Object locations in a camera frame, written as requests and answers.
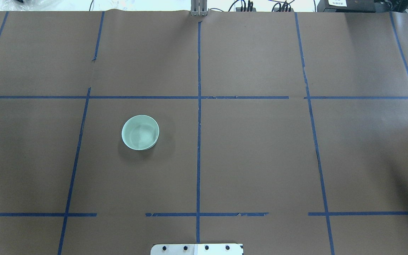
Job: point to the grey camera mast bracket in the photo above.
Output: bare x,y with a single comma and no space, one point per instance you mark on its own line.
199,8

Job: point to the black device with label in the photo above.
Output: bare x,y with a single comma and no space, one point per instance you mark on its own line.
353,6

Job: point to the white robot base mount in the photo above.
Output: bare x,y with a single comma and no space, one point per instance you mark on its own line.
198,249

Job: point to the mint green bowl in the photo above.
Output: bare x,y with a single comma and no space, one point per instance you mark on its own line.
140,132

